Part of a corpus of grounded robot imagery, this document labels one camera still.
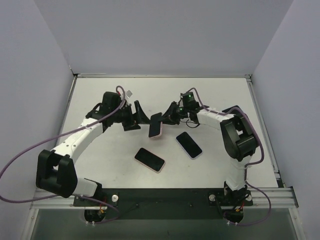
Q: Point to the phone in blue case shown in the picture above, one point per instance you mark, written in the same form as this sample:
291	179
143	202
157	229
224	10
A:
230	109

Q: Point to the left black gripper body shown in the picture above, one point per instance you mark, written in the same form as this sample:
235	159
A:
130	117

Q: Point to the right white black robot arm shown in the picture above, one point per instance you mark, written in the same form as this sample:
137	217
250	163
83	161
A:
238	136

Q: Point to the pink phone case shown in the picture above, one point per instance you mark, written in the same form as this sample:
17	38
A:
155	129

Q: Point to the phone in pink case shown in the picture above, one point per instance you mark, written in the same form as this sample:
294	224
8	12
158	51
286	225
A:
149	160

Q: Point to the lavender phone case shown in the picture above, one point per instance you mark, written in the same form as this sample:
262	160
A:
191	157

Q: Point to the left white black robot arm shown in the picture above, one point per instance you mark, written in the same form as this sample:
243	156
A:
56	171

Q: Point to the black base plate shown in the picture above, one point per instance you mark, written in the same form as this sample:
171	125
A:
164	203

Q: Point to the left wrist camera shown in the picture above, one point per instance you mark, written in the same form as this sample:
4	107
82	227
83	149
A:
128	94

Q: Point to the aluminium front rail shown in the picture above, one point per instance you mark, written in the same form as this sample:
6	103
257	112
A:
280	198

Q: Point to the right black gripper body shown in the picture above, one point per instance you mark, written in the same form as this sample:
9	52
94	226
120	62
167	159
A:
177	114

